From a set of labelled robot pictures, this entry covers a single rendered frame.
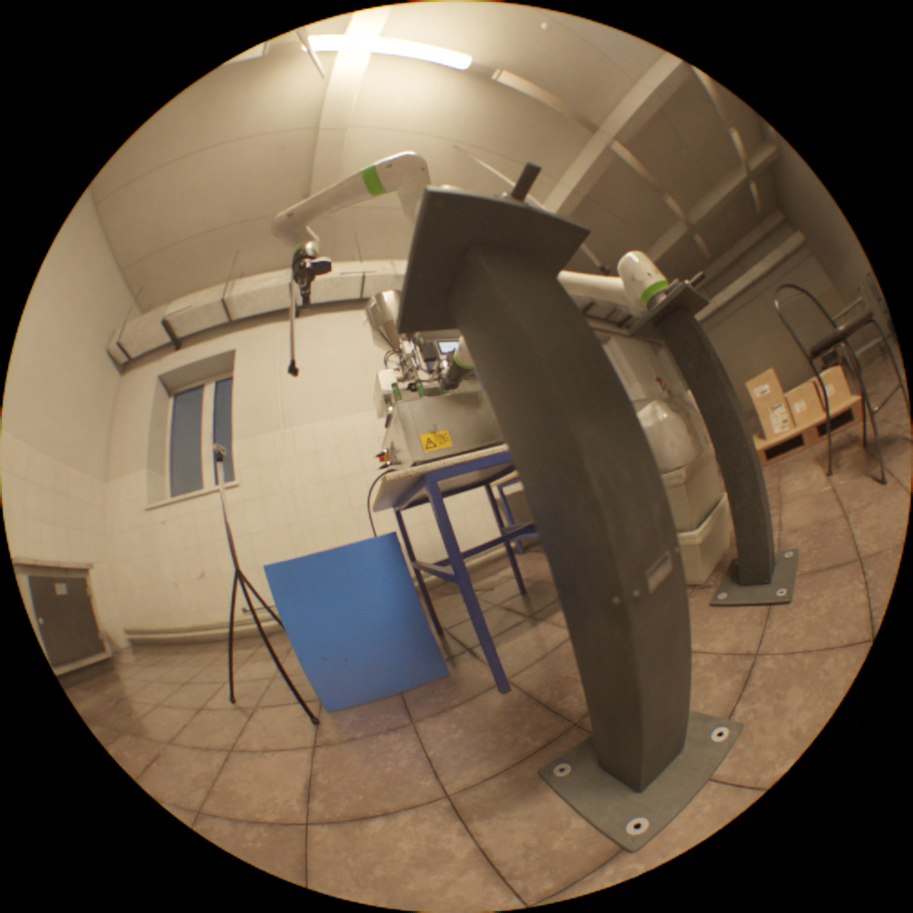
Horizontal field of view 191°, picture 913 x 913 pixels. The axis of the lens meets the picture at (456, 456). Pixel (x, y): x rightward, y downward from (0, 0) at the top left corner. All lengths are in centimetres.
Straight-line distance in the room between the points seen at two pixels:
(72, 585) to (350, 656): 231
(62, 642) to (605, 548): 277
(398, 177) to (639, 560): 98
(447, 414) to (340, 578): 70
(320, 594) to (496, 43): 488
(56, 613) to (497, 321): 278
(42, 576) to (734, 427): 343
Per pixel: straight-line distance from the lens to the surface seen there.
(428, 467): 75
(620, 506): 27
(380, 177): 93
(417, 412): 97
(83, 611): 280
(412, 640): 105
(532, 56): 451
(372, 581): 98
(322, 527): 251
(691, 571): 117
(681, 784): 63
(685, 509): 106
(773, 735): 70
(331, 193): 98
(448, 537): 74
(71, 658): 269
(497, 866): 63
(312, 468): 261
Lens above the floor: 59
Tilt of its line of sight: 11 degrees up
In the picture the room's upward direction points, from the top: 19 degrees counter-clockwise
